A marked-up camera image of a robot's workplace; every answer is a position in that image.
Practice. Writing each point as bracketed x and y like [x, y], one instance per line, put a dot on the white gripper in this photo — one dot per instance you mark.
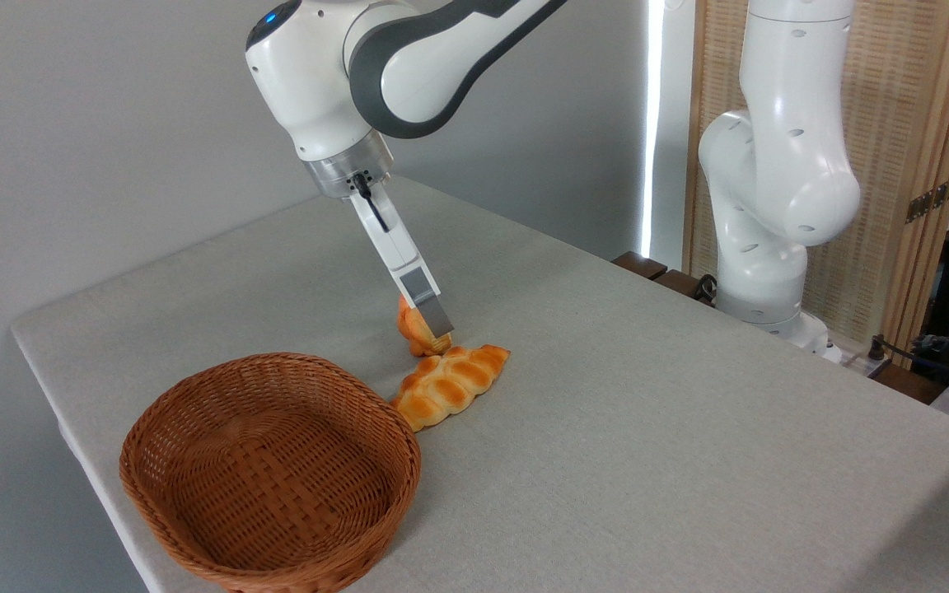
[392, 243]

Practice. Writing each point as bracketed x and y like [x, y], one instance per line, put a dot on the small round orange bread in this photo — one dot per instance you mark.
[415, 333]

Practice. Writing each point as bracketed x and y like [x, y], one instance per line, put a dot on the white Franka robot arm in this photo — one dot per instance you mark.
[310, 82]

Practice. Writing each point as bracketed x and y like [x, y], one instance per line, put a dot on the long braided bread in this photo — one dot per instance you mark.
[446, 383]

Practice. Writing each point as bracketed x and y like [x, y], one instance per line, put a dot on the brown wicker basket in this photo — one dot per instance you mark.
[277, 494]

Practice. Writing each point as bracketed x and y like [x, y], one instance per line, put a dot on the dark brown wooden slat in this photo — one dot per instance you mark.
[639, 264]
[679, 285]

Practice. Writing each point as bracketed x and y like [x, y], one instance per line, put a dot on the grey tablecloth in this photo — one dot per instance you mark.
[647, 412]

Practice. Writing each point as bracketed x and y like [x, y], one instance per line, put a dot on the brass screen hinge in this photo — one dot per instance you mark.
[932, 200]

